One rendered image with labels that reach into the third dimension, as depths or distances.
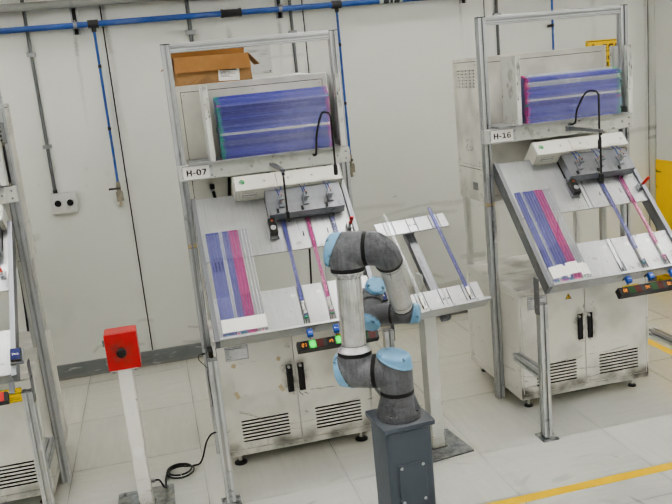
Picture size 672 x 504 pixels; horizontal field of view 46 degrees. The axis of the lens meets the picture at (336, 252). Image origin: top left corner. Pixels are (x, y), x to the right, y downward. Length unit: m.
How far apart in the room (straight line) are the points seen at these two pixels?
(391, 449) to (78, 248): 2.92
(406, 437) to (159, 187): 2.81
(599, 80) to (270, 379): 2.11
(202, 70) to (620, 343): 2.44
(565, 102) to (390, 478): 2.07
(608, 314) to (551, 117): 1.01
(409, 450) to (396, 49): 3.12
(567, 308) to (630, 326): 0.37
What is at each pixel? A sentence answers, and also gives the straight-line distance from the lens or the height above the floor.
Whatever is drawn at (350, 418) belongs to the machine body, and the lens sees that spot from 3.79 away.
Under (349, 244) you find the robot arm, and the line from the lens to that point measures 2.60.
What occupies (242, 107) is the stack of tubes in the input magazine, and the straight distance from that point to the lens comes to 3.54.
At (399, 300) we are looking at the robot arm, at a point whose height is 0.92.
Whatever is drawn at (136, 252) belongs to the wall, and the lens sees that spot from 5.12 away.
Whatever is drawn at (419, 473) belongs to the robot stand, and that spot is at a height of 0.37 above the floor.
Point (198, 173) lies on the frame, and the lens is 3.56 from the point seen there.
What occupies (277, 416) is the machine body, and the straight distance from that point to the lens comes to 3.71.
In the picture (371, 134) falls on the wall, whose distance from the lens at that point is 5.23.
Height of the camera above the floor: 1.71
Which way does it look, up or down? 13 degrees down
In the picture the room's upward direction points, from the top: 6 degrees counter-clockwise
